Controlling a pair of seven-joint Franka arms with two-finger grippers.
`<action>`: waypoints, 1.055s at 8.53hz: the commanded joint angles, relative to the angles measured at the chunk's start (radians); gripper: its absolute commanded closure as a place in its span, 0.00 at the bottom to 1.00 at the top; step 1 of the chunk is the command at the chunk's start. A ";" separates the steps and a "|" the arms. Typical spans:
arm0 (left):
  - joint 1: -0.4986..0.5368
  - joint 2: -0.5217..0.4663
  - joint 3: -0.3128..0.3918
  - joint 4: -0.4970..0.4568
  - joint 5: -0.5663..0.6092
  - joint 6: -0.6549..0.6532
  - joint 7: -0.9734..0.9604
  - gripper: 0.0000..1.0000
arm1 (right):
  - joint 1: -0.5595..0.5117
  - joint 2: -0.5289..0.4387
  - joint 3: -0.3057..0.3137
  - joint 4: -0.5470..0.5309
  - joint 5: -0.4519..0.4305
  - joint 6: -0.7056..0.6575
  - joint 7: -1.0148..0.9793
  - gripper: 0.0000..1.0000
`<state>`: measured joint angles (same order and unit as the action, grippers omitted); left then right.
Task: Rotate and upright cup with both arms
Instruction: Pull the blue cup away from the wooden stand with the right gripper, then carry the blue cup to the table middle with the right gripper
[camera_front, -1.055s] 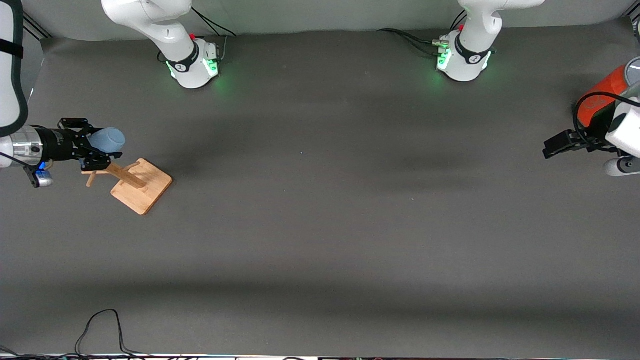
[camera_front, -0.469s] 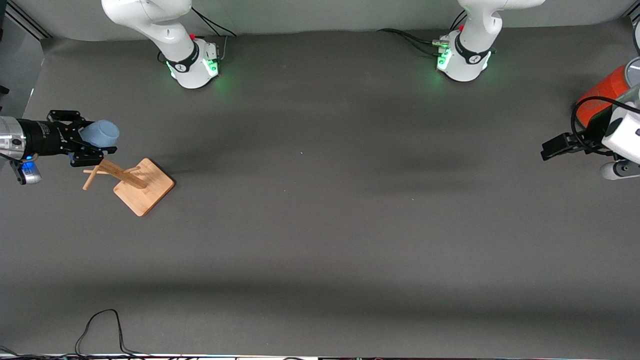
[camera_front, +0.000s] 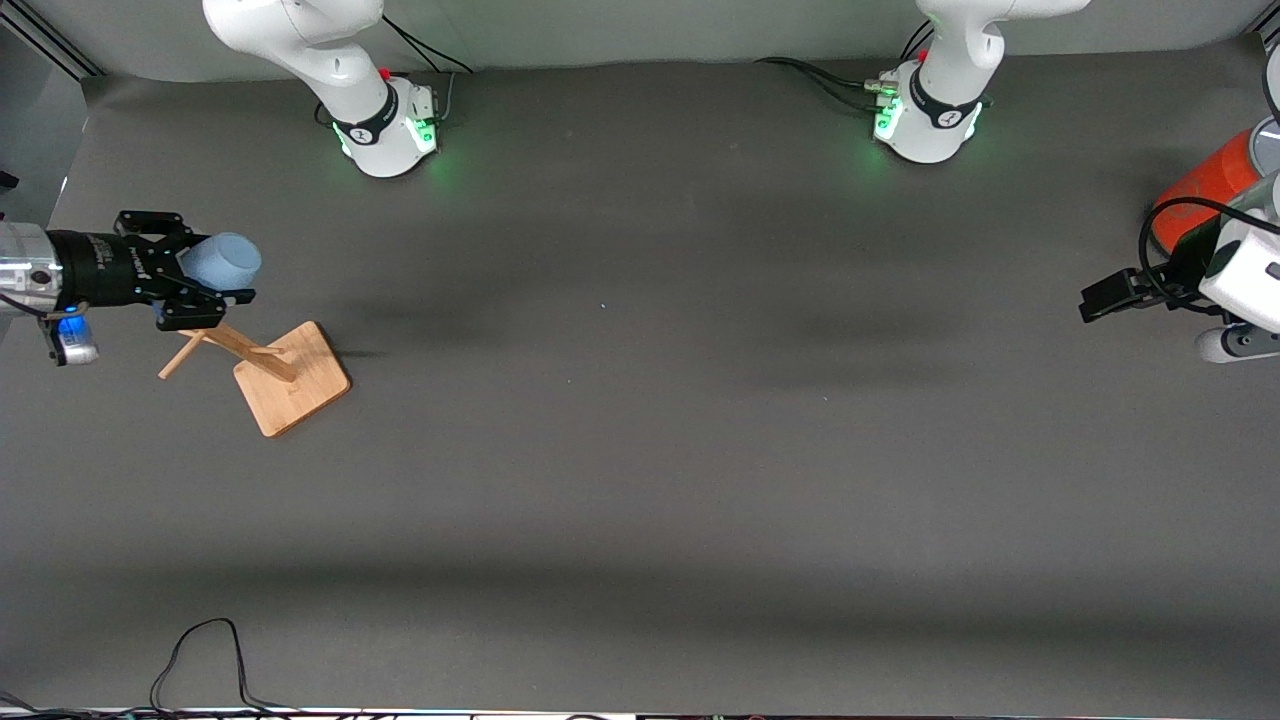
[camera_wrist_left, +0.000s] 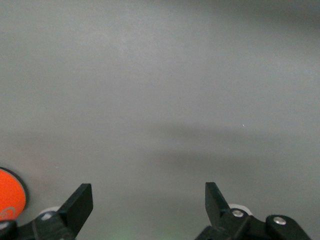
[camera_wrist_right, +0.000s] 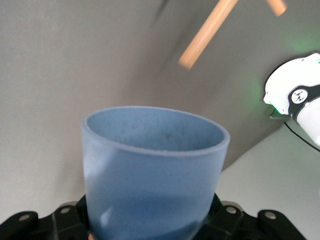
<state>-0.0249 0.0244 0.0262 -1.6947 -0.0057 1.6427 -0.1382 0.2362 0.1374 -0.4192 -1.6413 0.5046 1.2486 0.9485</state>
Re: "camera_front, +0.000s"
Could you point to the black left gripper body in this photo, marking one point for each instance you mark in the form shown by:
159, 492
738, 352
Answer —
1182, 268

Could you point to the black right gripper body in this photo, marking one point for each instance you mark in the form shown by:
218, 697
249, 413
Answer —
92, 267

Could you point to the blue plastic cup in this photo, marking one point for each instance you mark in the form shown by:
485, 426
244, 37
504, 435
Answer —
225, 262

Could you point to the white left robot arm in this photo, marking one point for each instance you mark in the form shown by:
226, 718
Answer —
940, 120

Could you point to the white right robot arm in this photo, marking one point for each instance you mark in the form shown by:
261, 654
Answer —
350, 70

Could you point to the wooden cup rack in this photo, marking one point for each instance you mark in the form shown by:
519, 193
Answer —
295, 385

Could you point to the orange cylindrical canister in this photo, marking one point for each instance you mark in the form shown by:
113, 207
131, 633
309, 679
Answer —
1200, 190

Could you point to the aluminium frame rail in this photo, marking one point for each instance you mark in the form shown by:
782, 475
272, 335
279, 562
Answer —
1270, 40
55, 45

